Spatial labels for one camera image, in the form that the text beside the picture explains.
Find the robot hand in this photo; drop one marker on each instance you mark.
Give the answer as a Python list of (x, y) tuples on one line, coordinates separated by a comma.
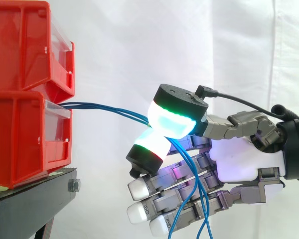
[(239, 159)]

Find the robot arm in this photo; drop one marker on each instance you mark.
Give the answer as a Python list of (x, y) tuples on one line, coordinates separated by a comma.
[(297, 149)]

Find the red bin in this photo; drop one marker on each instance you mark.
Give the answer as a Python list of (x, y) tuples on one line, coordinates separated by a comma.
[(27, 44), (22, 139)]

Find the black stand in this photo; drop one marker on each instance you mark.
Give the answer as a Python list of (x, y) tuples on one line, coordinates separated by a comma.
[(22, 206)]

